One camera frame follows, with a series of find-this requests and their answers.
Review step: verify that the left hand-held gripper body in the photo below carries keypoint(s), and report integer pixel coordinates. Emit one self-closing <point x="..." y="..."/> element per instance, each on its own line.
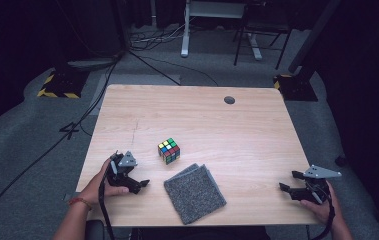
<point x="122" y="178"/>

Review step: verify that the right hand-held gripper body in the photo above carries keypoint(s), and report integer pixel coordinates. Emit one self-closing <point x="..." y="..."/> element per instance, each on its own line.
<point x="317" y="172"/>

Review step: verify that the multicoloured puzzle cube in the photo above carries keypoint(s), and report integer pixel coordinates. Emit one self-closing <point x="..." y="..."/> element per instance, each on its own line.
<point x="169" y="151"/>

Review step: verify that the grey cloth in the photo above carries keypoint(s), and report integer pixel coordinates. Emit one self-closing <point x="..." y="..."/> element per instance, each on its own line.
<point x="193" y="193"/>

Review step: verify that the person's left hand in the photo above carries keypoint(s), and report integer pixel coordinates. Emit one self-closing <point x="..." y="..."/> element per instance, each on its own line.
<point x="98" y="190"/>

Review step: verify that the person's right hand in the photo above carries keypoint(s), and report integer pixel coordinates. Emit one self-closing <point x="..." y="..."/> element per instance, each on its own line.
<point x="323" y="210"/>

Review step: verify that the small dark floor object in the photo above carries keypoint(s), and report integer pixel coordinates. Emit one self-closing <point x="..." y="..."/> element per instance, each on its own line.
<point x="340" y="161"/>

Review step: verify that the grey tape piece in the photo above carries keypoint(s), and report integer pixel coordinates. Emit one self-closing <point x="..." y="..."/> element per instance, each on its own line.
<point x="67" y="197"/>

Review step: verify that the black chair seat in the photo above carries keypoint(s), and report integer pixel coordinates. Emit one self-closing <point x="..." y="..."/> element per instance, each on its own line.
<point x="94" y="230"/>

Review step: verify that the person's dark clothing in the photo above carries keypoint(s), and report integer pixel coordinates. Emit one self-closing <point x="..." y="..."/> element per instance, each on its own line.
<point x="200" y="234"/>

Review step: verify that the black yellow striped stand base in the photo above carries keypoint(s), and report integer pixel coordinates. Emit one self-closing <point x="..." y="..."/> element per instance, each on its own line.
<point x="62" y="85"/>
<point x="297" y="88"/>

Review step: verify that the grey round table grommet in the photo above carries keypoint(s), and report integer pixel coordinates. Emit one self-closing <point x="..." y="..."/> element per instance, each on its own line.
<point x="229" y="100"/>

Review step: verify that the black metal chair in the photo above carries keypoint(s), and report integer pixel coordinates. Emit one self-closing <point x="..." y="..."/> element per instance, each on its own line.
<point x="263" y="28"/>

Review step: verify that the slanted grey metal post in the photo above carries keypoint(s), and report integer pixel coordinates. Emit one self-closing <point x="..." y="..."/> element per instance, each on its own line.
<point x="313" y="33"/>

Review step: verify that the white desk frame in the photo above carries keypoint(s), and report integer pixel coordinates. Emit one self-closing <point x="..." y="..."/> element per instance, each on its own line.
<point x="185" y="33"/>

